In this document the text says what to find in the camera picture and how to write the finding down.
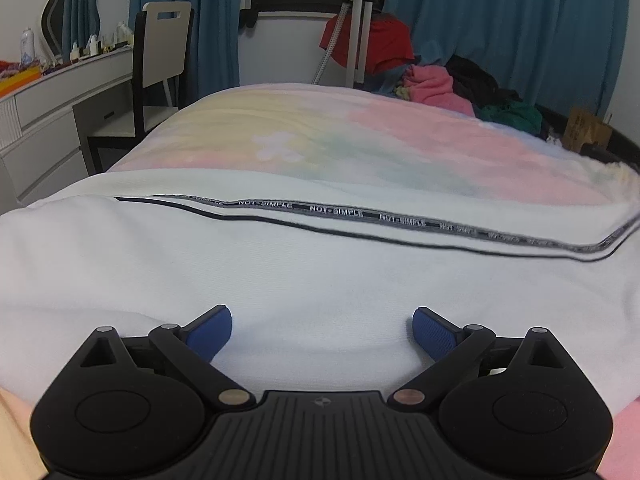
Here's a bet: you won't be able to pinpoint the brown paper bag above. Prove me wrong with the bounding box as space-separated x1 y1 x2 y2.
562 106 614 154

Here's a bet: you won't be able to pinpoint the white and black chair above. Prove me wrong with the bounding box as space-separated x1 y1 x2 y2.
87 1 196 174

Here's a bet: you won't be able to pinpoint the orange tray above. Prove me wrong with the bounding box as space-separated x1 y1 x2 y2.
0 67 42 97

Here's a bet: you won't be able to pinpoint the black sofa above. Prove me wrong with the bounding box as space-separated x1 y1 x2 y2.
535 102 640 171

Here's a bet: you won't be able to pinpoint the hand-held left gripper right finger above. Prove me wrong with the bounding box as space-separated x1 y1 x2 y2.
387 306 571 414

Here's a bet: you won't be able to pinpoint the white vanity desk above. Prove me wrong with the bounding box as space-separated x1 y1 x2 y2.
0 47 137 207

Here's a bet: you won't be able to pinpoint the white garment steamer stand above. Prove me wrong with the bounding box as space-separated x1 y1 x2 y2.
312 0 377 86

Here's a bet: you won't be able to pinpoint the row of cosmetic bottles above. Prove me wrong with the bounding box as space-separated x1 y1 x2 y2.
42 20 134 69

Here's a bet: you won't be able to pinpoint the wavy-edged vanity mirror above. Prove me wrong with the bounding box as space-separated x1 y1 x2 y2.
40 0 101 59

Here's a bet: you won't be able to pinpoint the white pants with striped trim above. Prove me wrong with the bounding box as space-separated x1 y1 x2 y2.
0 167 640 428

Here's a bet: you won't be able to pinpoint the green garment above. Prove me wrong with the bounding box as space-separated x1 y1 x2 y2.
475 100 544 136

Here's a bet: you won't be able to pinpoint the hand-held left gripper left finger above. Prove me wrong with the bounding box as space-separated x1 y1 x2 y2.
75 304 257 414

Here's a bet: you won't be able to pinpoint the red garment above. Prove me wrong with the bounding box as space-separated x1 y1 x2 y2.
320 14 416 76

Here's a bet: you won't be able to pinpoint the blue curtain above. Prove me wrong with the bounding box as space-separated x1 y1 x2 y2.
129 0 252 111
382 0 632 127

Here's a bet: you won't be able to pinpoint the white spray bottle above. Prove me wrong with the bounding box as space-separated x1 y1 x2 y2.
20 27 37 64

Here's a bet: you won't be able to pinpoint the black garment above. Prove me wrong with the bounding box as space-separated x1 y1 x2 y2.
445 55 524 109

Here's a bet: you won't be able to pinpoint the pink garment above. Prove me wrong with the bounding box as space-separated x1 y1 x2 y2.
402 65 475 117

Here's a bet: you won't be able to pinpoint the pastel tie-dye bed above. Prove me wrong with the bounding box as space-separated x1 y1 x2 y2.
0 82 640 480

